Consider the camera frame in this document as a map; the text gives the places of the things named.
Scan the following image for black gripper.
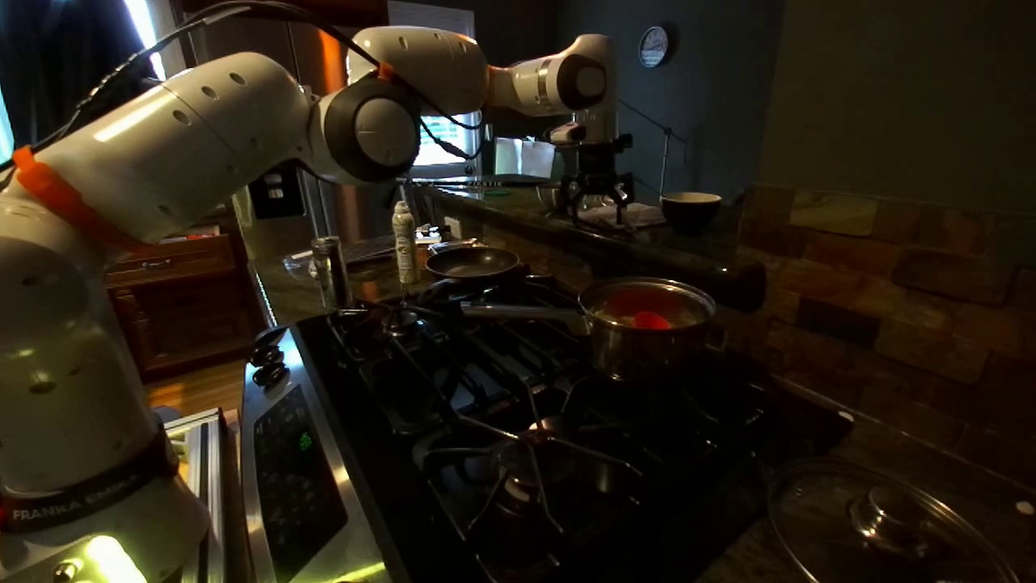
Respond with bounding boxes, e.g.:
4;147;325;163
550;132;636;226

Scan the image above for small black bowl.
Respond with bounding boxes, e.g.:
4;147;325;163
657;188;724;232

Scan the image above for black frying pan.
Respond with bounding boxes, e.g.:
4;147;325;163
414;244;533;300

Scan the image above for glass pot lid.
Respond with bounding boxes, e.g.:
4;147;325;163
767;458;1023;583

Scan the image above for thin metal desk lamp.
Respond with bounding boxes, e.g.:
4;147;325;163
616;95;698;203

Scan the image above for red tomato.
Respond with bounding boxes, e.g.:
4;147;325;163
625;307;676;334

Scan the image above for clear container of white beans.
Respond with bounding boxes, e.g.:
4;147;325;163
414;213;469;248

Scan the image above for stainless refrigerator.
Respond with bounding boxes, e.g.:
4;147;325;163
288;176;399;253

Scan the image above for black gas stove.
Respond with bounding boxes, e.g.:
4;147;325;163
237;272;854;583

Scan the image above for clear glass dish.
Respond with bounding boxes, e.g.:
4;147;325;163
280;244;325;285

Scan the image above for black stove knob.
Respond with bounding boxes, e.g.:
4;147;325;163
250;326;285;364
254;357;294;395

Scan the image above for wooden cabinet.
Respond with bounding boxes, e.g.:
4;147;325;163
105;223;267;382

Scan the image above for bright narrow window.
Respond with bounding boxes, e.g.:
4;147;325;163
118;0;171;83

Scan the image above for steel saucepan with handle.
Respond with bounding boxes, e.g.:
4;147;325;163
455;272;724;382

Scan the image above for round wall clock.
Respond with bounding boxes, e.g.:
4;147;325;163
636;24;673;70

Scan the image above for black switch panel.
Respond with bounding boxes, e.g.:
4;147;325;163
250;164;305;219

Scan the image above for aluminium base frame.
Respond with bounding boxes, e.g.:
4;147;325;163
158;406;234;583

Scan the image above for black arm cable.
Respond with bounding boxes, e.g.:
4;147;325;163
0;0;483;176

